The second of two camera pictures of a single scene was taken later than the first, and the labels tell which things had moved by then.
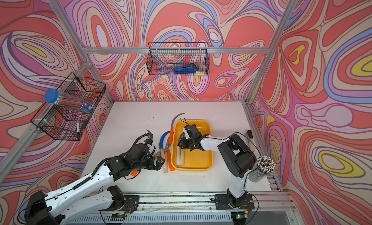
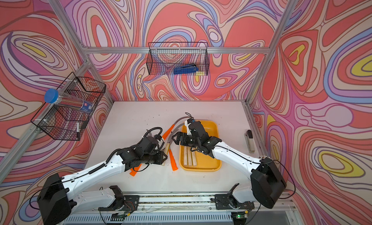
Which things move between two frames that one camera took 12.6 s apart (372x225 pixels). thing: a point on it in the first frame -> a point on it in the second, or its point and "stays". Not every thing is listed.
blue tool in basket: x=186 y=69 stays
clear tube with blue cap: x=53 y=96 stays
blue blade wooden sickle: x=161 y=145 -> x=194 y=157
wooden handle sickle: x=179 y=156 -> x=185 y=155
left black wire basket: x=63 y=123 stays
